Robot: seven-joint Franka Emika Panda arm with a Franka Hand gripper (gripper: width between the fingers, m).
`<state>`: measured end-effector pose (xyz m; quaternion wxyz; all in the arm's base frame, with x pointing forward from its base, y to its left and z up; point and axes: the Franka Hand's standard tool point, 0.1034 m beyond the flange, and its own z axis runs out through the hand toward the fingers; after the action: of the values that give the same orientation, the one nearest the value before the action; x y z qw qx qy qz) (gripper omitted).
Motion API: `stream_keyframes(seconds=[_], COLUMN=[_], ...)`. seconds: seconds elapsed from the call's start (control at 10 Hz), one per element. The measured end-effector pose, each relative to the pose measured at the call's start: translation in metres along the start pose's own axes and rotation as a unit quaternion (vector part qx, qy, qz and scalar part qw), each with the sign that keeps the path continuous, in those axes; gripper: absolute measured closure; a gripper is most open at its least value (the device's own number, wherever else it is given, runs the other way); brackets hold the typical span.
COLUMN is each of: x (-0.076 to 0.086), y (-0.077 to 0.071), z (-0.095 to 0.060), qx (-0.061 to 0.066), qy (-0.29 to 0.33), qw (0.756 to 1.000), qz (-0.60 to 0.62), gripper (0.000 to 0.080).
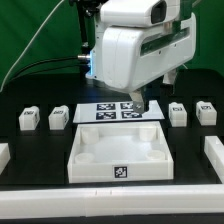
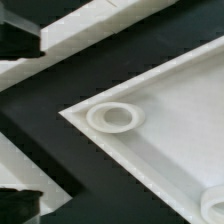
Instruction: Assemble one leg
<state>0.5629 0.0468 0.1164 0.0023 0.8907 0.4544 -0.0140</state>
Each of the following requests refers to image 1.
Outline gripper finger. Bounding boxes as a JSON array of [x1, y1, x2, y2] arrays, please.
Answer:
[[130, 90, 145, 114]]

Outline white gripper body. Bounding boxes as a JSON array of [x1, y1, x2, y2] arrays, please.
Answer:
[[101, 14, 196, 93]]

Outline white square table top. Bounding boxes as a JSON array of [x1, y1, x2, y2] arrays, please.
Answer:
[[67, 121, 174, 183]]

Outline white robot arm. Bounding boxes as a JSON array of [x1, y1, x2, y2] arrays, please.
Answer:
[[86, 0, 196, 113]]

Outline white sheet with tags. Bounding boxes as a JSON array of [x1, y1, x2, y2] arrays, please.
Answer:
[[73, 100, 164, 123]]

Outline white right fence bar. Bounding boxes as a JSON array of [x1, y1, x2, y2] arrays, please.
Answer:
[[204, 136, 224, 184]]

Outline white fence bar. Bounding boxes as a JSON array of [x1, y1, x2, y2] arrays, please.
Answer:
[[0, 184, 224, 219], [204, 136, 224, 184]]

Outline white front fence bar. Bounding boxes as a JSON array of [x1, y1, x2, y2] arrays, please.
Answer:
[[0, 184, 224, 219]]

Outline white left fence block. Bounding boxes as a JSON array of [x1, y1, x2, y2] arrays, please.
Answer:
[[0, 143, 11, 174]]

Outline black camera stand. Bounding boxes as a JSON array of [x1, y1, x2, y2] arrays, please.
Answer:
[[68, 0, 100, 53]]

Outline white cable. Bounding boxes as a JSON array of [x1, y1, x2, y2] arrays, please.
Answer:
[[0, 0, 66, 93]]

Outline black cable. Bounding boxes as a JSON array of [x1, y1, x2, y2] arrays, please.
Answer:
[[6, 55, 92, 84]]

